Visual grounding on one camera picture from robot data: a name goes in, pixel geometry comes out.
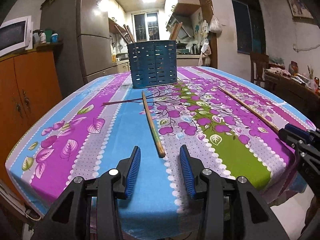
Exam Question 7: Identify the blue perforated utensil holder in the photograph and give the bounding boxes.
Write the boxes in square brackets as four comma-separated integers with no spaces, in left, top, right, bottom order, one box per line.
[127,39,178,89]

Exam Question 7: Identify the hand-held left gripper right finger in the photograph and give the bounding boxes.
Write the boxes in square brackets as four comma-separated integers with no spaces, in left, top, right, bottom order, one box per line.
[179,145,288,240]

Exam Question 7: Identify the hanging cloth bags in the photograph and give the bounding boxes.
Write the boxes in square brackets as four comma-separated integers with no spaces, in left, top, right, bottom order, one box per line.
[198,39,212,67]

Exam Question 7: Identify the steel range hood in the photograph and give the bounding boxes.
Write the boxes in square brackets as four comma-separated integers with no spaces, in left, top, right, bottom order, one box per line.
[166,15,193,40]

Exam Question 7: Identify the wooden side table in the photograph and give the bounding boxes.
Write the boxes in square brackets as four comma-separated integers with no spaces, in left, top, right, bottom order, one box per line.
[263,69,320,122]

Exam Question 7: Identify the white plastic bag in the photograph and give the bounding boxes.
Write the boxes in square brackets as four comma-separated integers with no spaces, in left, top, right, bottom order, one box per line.
[208,16,223,33]

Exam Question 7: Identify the small wall cabinet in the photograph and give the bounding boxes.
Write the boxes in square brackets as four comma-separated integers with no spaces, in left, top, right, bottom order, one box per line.
[108,17,119,34]

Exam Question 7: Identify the white microwave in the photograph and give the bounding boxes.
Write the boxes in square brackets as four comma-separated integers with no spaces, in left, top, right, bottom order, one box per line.
[0,15,33,57]

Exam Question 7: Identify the wooden chair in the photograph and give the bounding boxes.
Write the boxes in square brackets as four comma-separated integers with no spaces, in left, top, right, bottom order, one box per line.
[249,51,270,86]

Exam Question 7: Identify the orange wooden cabinet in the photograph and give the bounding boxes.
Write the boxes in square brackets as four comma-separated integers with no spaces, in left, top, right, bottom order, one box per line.
[0,44,63,200]

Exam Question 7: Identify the wall cabinet over hood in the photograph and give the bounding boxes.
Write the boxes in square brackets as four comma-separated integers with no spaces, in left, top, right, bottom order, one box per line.
[172,2,202,15]

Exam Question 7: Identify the kitchen window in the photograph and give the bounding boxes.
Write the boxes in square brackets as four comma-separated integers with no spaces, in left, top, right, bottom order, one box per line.
[132,12,160,42]

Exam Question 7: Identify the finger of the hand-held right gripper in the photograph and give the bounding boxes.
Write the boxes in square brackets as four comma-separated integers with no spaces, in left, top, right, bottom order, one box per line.
[278,128,304,147]
[284,123,312,138]

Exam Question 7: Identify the person's right forearm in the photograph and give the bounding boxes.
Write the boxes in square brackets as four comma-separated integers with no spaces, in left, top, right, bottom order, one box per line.
[304,192,320,233]

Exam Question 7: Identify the wall cable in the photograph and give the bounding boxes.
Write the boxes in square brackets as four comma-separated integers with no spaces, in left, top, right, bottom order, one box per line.
[292,43,320,53]

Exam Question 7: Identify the dark curtained window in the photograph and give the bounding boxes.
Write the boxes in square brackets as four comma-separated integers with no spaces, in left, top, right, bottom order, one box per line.
[228,0,267,55]

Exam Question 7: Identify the wooden chopstick green print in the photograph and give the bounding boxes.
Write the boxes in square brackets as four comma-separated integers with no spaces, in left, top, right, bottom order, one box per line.
[141,91,166,158]

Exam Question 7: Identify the white cloth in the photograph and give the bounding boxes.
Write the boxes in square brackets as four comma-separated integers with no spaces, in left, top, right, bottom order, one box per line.
[267,66,292,77]

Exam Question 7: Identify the grey refrigerator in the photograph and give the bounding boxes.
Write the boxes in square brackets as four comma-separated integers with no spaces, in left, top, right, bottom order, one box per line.
[40,0,118,90]

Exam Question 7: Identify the framed picture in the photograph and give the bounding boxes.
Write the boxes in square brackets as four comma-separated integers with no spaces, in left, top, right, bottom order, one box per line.
[284,0,315,20]

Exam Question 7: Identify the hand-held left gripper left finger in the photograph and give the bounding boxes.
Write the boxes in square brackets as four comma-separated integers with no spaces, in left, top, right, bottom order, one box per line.
[32,146,141,240]

